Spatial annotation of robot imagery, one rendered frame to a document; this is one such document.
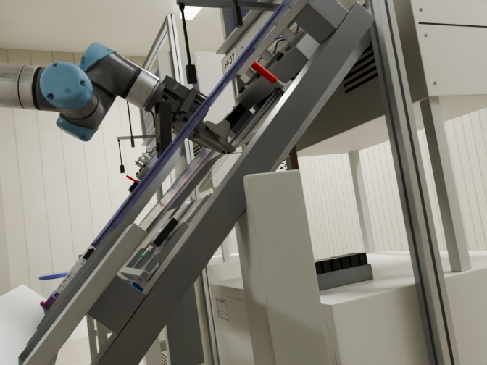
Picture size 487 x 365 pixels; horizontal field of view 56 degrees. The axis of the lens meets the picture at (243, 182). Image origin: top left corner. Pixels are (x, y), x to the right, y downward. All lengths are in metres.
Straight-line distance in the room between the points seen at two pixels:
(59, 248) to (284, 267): 4.74
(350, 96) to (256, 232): 0.89
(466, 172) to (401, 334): 2.88
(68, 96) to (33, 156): 4.43
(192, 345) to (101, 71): 0.55
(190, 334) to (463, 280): 0.60
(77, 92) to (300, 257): 0.50
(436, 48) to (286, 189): 0.75
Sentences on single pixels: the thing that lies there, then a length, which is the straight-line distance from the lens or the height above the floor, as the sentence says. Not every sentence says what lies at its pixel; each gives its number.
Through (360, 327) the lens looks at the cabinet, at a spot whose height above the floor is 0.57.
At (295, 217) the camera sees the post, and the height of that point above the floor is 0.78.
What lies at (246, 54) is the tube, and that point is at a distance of 0.63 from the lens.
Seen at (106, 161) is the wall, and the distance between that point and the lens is 5.33.
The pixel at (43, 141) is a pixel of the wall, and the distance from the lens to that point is 5.27.
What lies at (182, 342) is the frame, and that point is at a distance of 0.72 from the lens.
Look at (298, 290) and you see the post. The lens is 0.46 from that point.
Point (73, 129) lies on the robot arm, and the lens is 0.95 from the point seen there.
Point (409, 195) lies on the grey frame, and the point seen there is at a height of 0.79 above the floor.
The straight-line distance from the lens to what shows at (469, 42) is 1.23.
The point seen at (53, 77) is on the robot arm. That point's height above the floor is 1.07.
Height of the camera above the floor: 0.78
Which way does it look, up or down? 6 degrees up
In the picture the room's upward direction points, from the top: 8 degrees counter-clockwise
